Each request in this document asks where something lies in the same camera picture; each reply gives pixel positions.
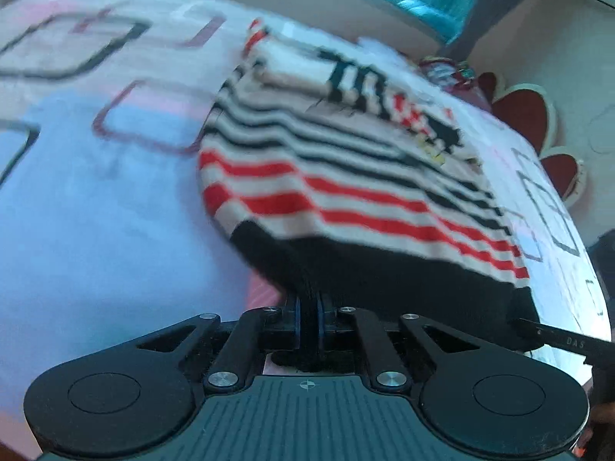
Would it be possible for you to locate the patterned red white pillow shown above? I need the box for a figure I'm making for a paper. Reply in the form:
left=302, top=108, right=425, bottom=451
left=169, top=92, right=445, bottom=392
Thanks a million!
left=418, top=56, right=491, bottom=113

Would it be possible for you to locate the red heart-shaped headboard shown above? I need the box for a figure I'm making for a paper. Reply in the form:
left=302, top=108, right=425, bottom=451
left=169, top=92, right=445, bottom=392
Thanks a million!
left=477, top=72, right=588, bottom=209

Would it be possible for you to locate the red black white striped sweater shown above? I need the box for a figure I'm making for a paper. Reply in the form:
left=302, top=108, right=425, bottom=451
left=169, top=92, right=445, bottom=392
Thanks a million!
left=198, top=19, right=538, bottom=354

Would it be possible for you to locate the person's left hand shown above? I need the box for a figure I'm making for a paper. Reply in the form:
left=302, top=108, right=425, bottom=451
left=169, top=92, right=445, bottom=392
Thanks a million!
left=573, top=403, right=614, bottom=460

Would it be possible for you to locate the pink white patterned bedspread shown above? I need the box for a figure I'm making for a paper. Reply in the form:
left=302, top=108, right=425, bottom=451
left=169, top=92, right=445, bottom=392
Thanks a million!
left=1, top=0, right=611, bottom=458

